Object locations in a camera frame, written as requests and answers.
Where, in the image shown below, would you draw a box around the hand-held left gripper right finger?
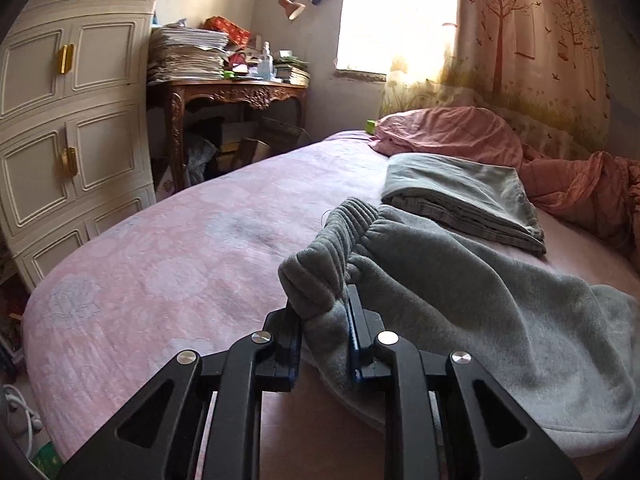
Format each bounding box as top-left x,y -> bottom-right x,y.
346,284 -> 583,480

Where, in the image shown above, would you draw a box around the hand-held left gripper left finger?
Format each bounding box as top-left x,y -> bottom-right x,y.
57,302 -> 304,480

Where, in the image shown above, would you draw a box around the grey sweatpants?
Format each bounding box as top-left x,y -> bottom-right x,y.
277,197 -> 640,458

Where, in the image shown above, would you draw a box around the bed with pink floral sheet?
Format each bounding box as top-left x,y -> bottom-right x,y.
22,130 -> 640,480

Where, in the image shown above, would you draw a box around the cardboard box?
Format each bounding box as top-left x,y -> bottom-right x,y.
237,137 -> 273,166

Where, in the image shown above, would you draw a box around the pink quilt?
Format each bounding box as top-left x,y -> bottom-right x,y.
369,106 -> 640,261

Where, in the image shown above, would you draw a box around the carved wooden table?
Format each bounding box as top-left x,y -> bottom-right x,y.
147,80 -> 308,193

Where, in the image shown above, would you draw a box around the stack of books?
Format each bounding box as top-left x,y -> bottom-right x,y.
274,57 -> 311,86

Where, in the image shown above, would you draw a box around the cream cabinet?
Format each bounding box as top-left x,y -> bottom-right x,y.
0,0 -> 166,291

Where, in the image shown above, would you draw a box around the clear plastic bottle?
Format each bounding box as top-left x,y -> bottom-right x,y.
257,41 -> 276,80

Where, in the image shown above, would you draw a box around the stack of papers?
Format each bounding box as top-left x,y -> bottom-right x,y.
147,25 -> 231,85

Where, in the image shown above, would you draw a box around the red box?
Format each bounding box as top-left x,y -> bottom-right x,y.
204,16 -> 252,47

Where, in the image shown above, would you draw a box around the tree print curtain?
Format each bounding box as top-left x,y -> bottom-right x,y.
377,0 -> 613,161

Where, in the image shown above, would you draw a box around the bright window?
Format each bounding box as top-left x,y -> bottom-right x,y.
336,0 -> 461,73

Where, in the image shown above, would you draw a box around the white cable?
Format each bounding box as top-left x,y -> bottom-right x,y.
0,385 -> 43,461

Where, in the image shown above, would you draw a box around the pink wall lamp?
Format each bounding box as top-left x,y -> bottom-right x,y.
278,0 -> 326,22

